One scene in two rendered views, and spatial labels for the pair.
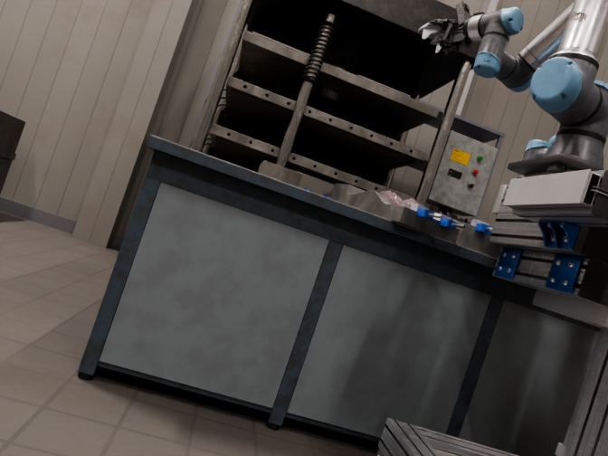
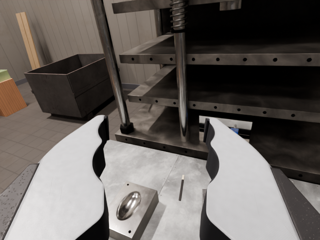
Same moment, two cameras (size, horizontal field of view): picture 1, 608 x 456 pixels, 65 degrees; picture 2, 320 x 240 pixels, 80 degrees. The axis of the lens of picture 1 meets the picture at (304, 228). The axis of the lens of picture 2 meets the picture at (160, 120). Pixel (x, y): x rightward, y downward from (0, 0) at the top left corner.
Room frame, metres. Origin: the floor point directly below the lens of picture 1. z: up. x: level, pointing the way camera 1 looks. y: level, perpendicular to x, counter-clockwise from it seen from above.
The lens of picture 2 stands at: (1.58, -0.25, 1.52)
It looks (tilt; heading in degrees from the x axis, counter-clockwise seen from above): 31 degrees down; 38
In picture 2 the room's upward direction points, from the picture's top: 7 degrees counter-clockwise
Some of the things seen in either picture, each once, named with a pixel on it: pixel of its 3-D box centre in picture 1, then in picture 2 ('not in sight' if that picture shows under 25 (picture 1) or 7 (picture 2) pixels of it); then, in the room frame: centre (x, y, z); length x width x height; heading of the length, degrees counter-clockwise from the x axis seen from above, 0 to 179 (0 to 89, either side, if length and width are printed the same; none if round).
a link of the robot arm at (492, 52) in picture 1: (493, 58); not in sight; (1.42, -0.37, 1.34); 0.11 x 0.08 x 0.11; 124
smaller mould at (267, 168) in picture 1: (277, 177); (130, 211); (1.85, 0.16, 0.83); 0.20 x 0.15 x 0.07; 10
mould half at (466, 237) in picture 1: (460, 236); not in sight; (2.00, -0.63, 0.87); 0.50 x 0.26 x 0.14; 10
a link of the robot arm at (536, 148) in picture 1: (536, 156); not in sight; (1.76, -0.72, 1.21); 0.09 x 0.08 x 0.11; 55
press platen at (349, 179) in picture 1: (303, 171); (225, 82); (2.82, 0.11, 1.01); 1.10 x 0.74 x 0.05; 100
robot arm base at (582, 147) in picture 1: (574, 155); not in sight; (1.26, -0.62, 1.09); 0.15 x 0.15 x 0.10
